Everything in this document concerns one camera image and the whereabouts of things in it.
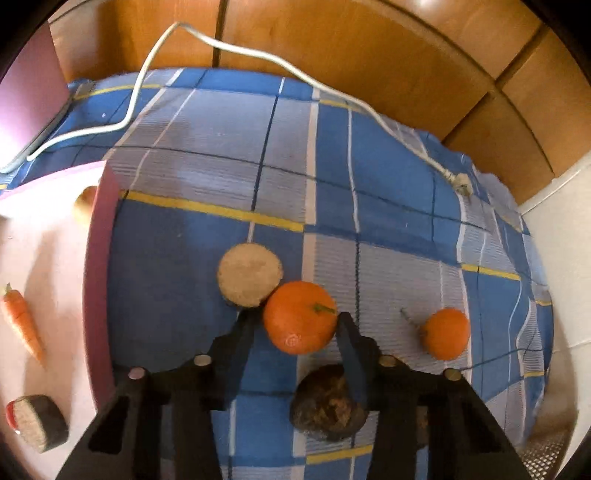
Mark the pink electric kettle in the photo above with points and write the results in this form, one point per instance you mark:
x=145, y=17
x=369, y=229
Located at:
x=34, y=99

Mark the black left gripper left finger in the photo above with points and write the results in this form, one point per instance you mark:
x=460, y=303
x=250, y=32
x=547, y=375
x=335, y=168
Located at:
x=123, y=441

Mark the wooden wardrobe panels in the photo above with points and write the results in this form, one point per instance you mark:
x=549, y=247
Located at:
x=493, y=79

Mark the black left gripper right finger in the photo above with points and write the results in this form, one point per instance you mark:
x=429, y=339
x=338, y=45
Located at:
x=464, y=439

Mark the dark brown rotten fruit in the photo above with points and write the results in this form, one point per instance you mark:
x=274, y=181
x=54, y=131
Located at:
x=322, y=407

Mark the woven cane chair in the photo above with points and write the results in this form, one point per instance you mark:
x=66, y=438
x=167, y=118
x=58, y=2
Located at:
x=542, y=454

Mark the pink shallow tray box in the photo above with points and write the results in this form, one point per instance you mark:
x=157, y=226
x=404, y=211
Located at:
x=59, y=263

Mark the small yellowish round fruit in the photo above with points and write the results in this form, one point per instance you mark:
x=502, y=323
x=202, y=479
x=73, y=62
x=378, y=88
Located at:
x=83, y=205

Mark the orange carrot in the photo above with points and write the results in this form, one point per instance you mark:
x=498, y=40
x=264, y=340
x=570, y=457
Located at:
x=18, y=316

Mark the large orange mandarin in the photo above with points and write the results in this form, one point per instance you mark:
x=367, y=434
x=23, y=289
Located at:
x=300, y=318

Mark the bark covered wood log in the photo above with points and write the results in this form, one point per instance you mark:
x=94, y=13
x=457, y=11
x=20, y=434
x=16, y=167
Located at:
x=40, y=422

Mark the small orange mandarin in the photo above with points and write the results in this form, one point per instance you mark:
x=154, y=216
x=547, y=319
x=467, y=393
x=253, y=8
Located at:
x=444, y=335

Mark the light wood log slice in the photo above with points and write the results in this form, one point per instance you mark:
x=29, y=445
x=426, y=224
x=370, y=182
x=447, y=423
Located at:
x=247, y=274

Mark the small red tomato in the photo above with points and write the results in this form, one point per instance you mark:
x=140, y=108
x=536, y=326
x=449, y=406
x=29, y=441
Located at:
x=10, y=417

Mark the blue plaid tablecloth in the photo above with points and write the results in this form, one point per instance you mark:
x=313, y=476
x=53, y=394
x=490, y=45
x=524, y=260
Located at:
x=391, y=223

